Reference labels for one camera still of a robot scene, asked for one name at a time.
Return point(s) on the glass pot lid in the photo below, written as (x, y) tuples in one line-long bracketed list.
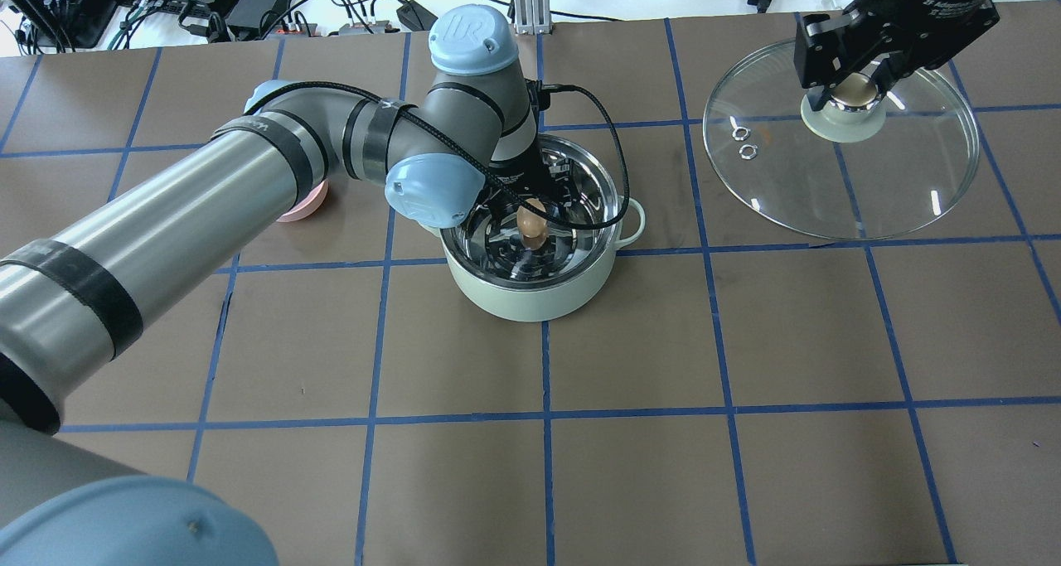
[(869, 165)]

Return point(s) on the aluminium frame post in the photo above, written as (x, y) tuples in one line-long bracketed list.
[(532, 17)]

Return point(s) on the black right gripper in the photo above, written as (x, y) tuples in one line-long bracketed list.
[(918, 26)]

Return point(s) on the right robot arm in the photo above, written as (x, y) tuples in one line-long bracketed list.
[(904, 35)]

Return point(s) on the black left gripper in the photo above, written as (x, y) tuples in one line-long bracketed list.
[(525, 180)]

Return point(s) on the brown egg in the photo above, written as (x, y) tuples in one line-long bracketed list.
[(533, 229)]

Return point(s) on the pale green electric pot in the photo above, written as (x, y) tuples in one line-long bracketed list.
[(493, 269)]

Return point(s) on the pink bowl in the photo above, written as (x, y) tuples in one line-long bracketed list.
[(308, 206)]

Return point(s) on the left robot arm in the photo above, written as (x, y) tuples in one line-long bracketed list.
[(75, 301)]

